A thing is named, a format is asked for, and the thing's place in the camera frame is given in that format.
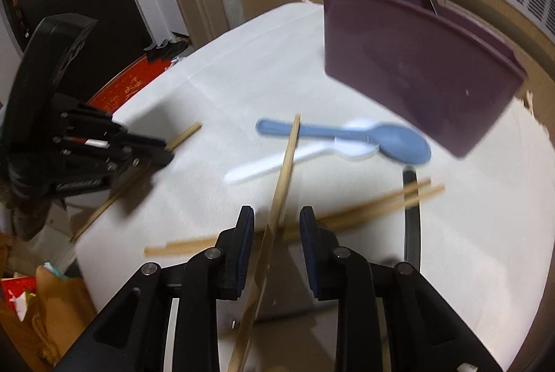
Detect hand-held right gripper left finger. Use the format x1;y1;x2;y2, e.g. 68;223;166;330
54;206;255;372

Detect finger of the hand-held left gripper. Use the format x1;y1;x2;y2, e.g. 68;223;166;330
104;121;169;151
110;145;175;170

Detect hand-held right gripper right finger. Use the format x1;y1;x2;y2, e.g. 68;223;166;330
299;206;504;372

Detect wooden chopstick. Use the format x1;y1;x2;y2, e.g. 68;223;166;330
69;121;203;243
318;178;433;223
144;184;446;257
228;114;302;372

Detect white plastic spoon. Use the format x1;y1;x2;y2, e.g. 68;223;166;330
223;118;389;185

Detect black plastic utensil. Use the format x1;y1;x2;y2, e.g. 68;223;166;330
402;166;424;269

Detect blue plastic spoon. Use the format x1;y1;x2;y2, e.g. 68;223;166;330
256;118;432;163

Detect purple plastic utensil container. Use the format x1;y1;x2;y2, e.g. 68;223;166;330
322;0;529;159

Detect person's left hand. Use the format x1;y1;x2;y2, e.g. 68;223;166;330
0;185;57;243

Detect red floor mat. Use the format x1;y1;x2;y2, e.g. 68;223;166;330
87;53;175;115

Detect white tablecloth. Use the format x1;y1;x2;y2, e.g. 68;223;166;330
74;1;553;372

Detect black shoes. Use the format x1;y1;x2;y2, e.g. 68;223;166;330
144;37;190;63

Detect brown paper bag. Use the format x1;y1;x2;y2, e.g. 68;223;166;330
0;263;98;370

